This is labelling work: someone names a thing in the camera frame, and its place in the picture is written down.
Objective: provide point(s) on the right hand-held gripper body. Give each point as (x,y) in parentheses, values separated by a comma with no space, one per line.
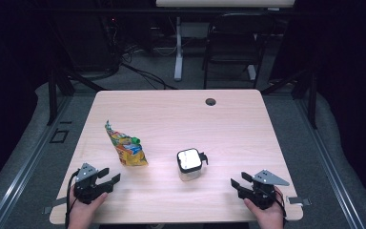
(262,192)

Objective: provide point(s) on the white desk leg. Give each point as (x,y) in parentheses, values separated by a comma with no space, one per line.
(178,54)
(251,72)

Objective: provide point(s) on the black chair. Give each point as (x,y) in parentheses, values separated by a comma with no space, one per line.
(235,44)

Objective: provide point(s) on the person's right hand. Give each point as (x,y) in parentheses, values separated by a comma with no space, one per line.
(268,216)

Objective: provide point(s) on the black metal frame stand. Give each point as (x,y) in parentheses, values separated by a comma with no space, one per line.
(52,95)
(312,98)

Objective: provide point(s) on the aluminium floor rail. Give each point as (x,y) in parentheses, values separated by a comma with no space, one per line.
(330,171)
(22,175)

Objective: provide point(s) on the person's left hand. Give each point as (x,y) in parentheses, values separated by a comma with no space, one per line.
(82,211)

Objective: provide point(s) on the dark equipment cabinet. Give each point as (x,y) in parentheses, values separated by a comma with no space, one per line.
(85,41)

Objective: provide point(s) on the yellow snack bag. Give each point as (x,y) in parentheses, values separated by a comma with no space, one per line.
(128,149)

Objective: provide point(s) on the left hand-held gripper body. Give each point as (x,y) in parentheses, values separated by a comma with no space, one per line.
(87,187)

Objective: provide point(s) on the metal table bracket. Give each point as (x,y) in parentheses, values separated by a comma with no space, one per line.
(54,205)
(298,200)

